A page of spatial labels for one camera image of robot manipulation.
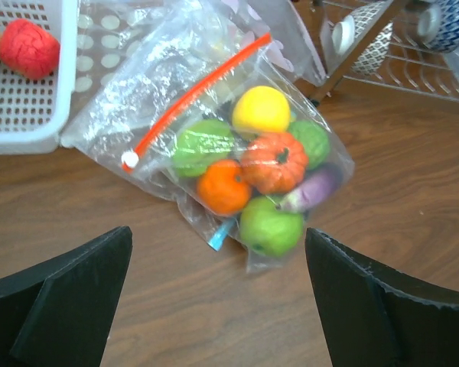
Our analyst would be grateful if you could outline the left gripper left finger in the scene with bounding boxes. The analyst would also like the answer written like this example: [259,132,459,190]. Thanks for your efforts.
[0,226,132,366]

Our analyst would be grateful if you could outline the orange toy pumpkin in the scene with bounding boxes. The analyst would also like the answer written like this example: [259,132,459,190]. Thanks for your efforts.
[240,132,308,194]

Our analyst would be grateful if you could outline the green apple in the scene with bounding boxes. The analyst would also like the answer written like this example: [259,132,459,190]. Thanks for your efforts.
[239,196,304,258]

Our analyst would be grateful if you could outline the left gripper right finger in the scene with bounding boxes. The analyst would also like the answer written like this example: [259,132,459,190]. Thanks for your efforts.
[304,228,459,366]

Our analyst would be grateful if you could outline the blue zigzag bowl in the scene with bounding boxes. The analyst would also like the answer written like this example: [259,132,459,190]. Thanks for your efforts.
[417,0,459,53]

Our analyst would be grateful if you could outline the small orange tangerine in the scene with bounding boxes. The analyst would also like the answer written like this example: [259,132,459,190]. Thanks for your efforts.
[197,159,252,216]

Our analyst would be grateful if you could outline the clear bag white dots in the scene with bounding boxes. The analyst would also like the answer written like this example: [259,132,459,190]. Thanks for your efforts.
[70,1,174,114]

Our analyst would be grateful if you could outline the purple eggplant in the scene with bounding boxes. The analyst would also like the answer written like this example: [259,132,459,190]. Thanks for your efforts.
[276,164,343,213]

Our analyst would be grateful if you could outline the green toy pepper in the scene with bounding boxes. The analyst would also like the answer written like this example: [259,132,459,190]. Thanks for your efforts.
[172,119,235,177]

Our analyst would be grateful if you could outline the white plastic fruit basket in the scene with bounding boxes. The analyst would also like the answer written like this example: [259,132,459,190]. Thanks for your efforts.
[0,1,79,155]

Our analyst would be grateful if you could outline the steel dish rack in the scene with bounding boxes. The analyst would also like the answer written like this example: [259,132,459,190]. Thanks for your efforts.
[310,1,459,113]

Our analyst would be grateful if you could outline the patterned bowl left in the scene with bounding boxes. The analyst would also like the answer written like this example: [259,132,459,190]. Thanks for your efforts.
[330,2,394,76]

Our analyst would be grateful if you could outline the yellow lemon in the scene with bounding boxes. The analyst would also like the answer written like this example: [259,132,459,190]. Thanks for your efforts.
[232,86,291,133]

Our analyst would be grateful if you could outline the clear bag blue zipper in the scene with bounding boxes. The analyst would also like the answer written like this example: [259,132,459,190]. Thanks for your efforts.
[62,1,272,248]

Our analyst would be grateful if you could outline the clear bag orange zipper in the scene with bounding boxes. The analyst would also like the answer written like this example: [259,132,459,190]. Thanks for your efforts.
[120,34,354,271]

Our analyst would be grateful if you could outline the clear bag pink dots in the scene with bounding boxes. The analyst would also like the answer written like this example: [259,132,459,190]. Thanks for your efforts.
[212,1,325,86]

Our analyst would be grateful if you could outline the red strawberry toy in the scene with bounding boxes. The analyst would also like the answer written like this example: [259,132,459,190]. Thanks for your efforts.
[0,18,60,80]

